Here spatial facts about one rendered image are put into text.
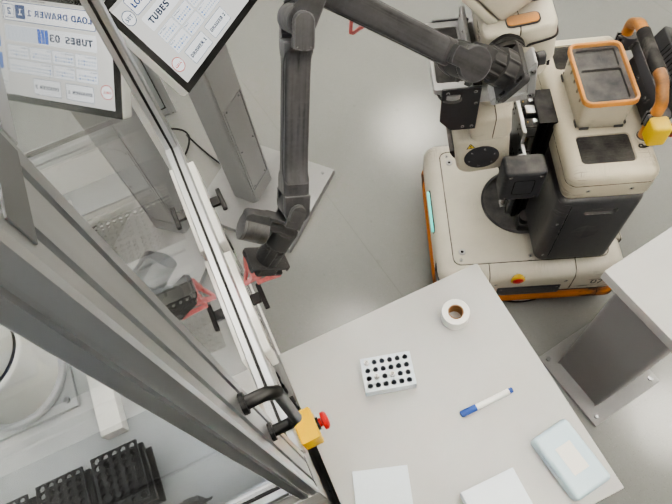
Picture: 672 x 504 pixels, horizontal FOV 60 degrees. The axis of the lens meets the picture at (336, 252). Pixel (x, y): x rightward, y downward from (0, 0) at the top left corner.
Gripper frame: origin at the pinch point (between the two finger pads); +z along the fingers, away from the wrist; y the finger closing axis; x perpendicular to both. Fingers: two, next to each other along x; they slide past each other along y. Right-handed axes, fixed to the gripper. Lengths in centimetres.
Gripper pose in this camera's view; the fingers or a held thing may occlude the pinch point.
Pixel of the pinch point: (252, 280)
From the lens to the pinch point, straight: 141.5
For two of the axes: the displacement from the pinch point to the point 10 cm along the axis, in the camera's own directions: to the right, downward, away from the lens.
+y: -7.8, 0.3, -6.2
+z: -4.7, 6.2, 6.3
